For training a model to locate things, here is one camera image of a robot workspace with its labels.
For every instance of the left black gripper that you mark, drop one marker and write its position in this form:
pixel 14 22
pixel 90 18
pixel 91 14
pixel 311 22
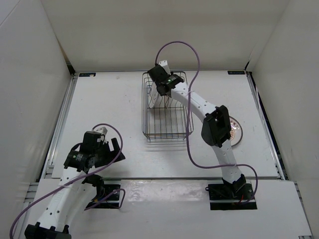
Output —
pixel 110 154

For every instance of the white plate red pattern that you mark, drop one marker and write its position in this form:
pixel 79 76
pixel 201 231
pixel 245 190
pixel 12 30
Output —
pixel 167 102

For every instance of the white plate orange sunburst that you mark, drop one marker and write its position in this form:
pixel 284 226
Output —
pixel 236 132

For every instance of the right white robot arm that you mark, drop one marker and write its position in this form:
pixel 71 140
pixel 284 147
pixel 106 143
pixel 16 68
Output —
pixel 216 126

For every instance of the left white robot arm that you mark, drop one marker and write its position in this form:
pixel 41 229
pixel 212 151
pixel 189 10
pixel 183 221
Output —
pixel 79 189

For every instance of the white plate spiral pattern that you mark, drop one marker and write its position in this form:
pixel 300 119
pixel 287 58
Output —
pixel 153 96

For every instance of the right blue corner label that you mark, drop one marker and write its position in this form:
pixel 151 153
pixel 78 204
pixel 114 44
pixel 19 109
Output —
pixel 236 72

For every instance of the blue corner label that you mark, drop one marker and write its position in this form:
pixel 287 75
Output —
pixel 87 75
pixel 236 72

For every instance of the left blue corner label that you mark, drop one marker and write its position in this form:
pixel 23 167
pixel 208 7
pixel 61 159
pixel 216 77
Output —
pixel 87 75

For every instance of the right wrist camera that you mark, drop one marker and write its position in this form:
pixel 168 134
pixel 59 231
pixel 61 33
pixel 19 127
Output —
pixel 165 65

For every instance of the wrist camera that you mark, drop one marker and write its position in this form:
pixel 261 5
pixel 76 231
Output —
pixel 165 65
pixel 101 130

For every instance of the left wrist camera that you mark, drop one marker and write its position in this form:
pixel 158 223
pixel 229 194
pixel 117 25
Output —
pixel 101 130

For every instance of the wire dish rack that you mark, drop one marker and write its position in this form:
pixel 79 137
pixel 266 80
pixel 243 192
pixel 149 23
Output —
pixel 158 123

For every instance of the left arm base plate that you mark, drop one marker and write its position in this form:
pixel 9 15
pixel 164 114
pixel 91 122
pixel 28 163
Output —
pixel 109 197

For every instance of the left aluminium rail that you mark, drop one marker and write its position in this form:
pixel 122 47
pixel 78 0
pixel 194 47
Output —
pixel 49 159

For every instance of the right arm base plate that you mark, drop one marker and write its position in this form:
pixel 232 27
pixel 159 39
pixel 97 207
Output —
pixel 222 198

